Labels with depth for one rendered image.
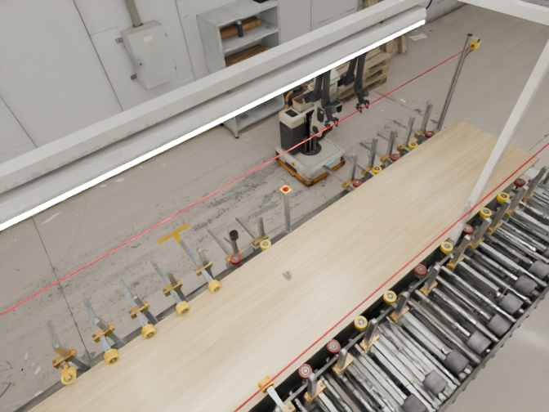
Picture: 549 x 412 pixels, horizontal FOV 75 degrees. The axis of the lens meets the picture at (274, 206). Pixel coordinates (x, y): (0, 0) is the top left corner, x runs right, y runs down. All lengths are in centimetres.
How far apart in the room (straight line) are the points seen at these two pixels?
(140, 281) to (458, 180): 315
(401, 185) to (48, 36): 357
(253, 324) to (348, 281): 71
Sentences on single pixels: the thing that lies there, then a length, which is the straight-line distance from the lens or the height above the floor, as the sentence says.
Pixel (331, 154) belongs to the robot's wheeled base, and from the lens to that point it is 440.
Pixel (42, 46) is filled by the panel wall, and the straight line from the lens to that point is 437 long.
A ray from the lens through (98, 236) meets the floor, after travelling 455.
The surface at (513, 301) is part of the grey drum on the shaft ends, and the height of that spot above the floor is 85.
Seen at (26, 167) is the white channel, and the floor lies 246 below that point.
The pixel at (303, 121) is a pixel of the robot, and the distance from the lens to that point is 416.
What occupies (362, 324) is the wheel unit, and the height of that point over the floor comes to 91.
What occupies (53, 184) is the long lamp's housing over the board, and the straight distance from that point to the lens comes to 137.
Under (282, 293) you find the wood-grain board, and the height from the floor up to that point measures 90.
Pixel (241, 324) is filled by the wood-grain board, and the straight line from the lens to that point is 247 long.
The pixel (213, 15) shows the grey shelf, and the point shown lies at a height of 155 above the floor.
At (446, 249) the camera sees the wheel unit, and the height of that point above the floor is 91.
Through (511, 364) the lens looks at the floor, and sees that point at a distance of 370.
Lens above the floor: 314
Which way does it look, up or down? 49 degrees down
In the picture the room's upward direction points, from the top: 6 degrees counter-clockwise
